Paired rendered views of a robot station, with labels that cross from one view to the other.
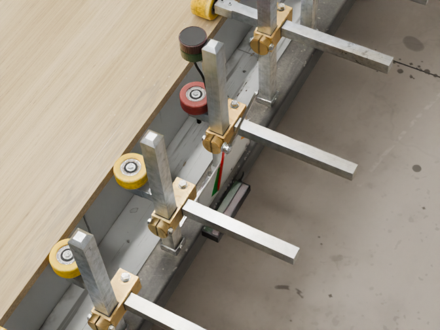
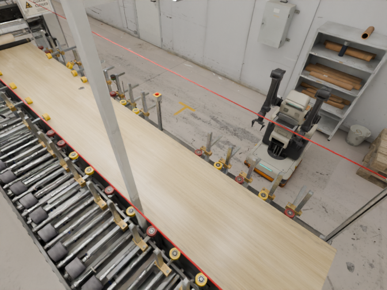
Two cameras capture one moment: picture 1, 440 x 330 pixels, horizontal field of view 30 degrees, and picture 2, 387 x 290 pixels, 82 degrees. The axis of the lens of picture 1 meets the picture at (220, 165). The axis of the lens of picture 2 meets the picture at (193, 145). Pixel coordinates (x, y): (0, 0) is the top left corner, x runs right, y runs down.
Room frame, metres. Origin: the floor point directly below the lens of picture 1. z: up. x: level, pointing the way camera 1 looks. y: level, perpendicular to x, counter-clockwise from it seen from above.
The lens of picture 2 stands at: (-0.09, 2.39, 2.65)
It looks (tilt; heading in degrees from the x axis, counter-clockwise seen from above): 47 degrees down; 276
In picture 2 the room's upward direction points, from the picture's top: 3 degrees clockwise
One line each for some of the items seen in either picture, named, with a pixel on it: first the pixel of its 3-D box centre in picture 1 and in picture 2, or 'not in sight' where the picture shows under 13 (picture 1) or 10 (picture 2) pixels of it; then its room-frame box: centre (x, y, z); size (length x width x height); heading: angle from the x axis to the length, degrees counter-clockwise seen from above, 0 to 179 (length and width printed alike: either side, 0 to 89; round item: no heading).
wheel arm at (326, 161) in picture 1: (270, 139); (125, 90); (1.15, -0.12, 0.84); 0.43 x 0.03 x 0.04; 57
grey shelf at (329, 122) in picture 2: not in sight; (328, 85); (-1.82, -0.93, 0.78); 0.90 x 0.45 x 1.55; 147
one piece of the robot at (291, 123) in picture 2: not in sight; (285, 125); (-0.90, 0.40, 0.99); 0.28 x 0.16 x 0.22; 147
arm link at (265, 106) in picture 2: not in sight; (270, 92); (-0.63, 0.42, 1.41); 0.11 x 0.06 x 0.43; 147
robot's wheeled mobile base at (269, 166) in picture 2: not in sight; (274, 157); (-1.06, 0.16, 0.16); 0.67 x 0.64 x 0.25; 57
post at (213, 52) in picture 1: (218, 114); (120, 90); (1.18, -0.01, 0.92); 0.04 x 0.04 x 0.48; 57
